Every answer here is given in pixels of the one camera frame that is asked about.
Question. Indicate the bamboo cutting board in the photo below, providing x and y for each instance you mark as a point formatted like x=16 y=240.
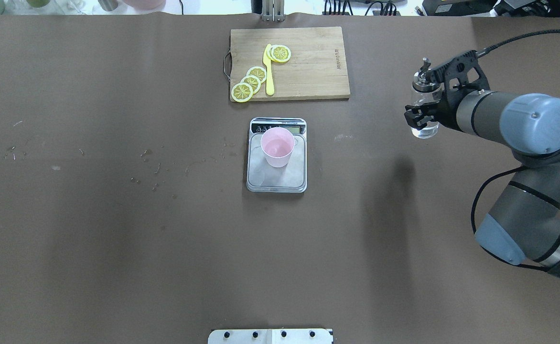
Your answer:
x=316 y=70

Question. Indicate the aluminium frame post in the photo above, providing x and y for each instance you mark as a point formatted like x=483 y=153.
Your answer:
x=273 y=11

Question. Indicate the pink plastic cup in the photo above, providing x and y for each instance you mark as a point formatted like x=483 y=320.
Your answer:
x=277 y=145

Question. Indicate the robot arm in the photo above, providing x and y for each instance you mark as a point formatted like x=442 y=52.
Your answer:
x=522 y=228

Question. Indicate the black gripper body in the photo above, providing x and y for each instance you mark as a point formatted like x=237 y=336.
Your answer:
x=447 y=113

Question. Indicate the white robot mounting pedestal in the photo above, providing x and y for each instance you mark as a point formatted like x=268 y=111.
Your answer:
x=272 y=336

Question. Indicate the yellow plastic knife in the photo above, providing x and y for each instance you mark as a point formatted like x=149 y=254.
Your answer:
x=269 y=83

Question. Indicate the digital kitchen scale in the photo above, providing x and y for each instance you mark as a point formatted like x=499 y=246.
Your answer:
x=260 y=176

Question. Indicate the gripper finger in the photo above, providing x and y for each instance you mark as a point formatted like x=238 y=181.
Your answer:
x=441 y=74
x=422 y=117

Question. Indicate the glass sauce bottle metal spout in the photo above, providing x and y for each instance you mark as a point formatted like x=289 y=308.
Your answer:
x=425 y=92

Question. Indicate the lemon slice top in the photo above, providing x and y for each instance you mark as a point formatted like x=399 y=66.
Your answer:
x=279 y=53

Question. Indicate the lemon slice front pair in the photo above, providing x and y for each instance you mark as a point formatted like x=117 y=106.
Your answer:
x=241 y=92

